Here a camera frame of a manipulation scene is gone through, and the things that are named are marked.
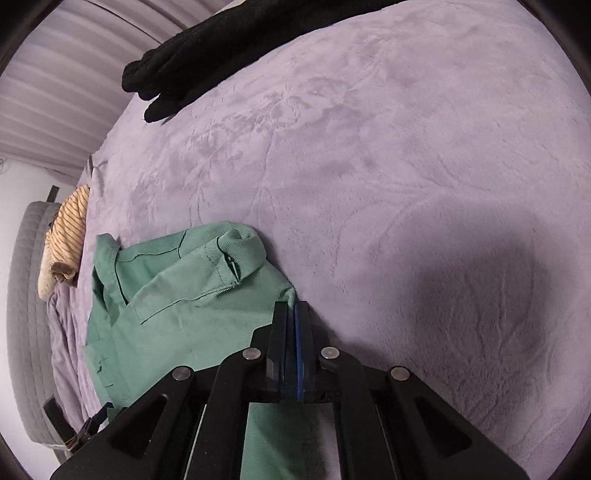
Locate green jacket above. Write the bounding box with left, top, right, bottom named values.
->
left=83, top=222, right=343, bottom=480

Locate black garment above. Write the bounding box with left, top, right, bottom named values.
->
left=121, top=0, right=416, bottom=123

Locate grey padded headboard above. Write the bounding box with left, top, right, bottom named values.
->
left=7, top=200, right=70, bottom=449

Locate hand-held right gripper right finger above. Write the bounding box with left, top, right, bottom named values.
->
left=294, top=300, right=532, bottom=480

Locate pale pleated curtain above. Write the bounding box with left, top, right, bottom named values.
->
left=0, top=0, right=219, bottom=179

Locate yellow striped cloth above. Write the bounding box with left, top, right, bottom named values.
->
left=38, top=184, right=91, bottom=301

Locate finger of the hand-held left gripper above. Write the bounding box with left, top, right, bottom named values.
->
left=42, top=398, right=112, bottom=454

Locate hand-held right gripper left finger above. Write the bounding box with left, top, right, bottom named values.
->
left=50, top=301, right=291, bottom=480

